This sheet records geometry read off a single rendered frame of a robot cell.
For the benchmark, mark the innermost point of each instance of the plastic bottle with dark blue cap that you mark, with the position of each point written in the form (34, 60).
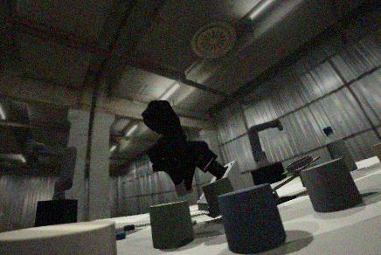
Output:
(338, 149)

